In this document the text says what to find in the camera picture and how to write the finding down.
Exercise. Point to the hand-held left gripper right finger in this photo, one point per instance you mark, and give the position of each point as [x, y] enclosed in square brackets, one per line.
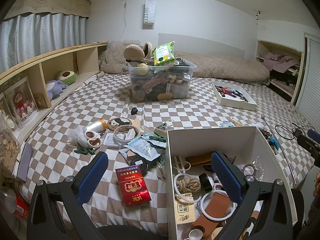
[225, 177]

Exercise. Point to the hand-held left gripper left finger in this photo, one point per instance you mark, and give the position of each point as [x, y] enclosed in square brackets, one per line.
[93, 175]

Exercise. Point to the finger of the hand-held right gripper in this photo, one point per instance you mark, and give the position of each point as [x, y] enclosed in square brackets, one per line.
[313, 133]
[306, 142]

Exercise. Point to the red cigarette box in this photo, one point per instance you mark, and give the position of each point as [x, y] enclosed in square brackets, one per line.
[133, 186]

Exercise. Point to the white storage box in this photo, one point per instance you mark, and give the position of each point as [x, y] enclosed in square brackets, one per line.
[262, 140]

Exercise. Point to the black round container white label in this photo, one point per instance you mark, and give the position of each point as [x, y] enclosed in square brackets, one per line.
[138, 165]

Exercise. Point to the black power adapter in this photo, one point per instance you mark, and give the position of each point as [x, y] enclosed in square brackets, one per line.
[298, 132]

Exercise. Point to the small black round tin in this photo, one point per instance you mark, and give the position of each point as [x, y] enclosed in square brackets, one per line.
[205, 181]

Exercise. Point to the dark green clothes peg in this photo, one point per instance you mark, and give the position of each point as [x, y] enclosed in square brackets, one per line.
[85, 151]

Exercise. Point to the metal back scratcher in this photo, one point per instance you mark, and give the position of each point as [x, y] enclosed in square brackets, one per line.
[282, 152]

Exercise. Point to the clear plastic bag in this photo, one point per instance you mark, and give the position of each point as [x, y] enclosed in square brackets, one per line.
[251, 167]

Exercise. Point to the white cotton wad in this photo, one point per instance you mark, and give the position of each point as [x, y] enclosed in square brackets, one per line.
[76, 135]

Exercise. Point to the clear tape roll orange core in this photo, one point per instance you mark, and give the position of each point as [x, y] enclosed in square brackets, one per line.
[96, 125]

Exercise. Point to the beige printed packet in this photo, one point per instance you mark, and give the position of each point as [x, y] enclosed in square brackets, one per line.
[185, 211]

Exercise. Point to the blue white snack packet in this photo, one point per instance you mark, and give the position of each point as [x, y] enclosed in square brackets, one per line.
[227, 124]

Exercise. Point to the white sliding door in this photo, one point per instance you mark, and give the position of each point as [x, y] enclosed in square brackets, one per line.
[310, 80]

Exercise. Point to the silver blue foil sachet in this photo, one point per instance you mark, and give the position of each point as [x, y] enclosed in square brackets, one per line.
[143, 148]

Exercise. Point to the round panda wooden coaster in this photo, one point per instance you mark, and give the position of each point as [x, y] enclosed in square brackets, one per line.
[119, 123]

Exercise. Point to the wooden wedge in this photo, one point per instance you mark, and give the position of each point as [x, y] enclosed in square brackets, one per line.
[137, 124]

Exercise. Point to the checkered bed sheet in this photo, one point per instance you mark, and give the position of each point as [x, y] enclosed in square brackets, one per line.
[195, 115]

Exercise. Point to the grey notebook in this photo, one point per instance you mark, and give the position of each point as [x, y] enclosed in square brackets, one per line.
[25, 162]

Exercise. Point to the small black cube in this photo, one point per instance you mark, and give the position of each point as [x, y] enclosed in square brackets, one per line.
[134, 111]

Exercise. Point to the open closet with clothes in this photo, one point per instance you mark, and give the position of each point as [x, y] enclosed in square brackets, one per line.
[280, 65]

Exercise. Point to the white shallow tray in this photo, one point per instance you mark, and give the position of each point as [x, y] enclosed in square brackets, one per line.
[236, 100]

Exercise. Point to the brown block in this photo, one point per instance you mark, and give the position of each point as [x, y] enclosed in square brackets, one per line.
[160, 132]

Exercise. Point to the light green clip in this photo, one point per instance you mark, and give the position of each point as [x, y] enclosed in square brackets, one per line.
[162, 125]

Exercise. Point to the clear bottle red label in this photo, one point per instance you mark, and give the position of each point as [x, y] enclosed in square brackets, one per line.
[18, 207]

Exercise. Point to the clear jar of tan pieces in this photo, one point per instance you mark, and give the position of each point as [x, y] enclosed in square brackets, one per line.
[8, 150]

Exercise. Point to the purple plush toy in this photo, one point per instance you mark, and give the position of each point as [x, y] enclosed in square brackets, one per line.
[56, 88]

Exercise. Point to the green avocado plush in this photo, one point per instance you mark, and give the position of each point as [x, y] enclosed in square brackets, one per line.
[66, 77]

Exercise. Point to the boxed red-dress bear doll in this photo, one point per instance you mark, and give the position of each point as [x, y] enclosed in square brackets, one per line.
[22, 102]

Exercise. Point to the beige fluffy blanket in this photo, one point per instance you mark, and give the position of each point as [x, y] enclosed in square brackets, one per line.
[225, 66]

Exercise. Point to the clear plastic storage bin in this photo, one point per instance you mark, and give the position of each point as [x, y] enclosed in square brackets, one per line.
[162, 85]

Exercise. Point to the wooden bedside shelf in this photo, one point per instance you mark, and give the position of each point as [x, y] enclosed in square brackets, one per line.
[62, 57]

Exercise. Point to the brown plush slipper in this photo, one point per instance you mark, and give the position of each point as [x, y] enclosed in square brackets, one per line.
[148, 48]
[133, 52]

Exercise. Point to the green snack packet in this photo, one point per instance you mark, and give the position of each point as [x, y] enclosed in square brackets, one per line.
[163, 53]

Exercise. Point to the grey curtain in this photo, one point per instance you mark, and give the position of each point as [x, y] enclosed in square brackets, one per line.
[37, 32]

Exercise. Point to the white hanging bag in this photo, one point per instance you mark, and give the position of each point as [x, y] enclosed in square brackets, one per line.
[150, 13]

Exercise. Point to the beige printed valance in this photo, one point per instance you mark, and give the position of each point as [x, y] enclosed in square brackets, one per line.
[50, 0]

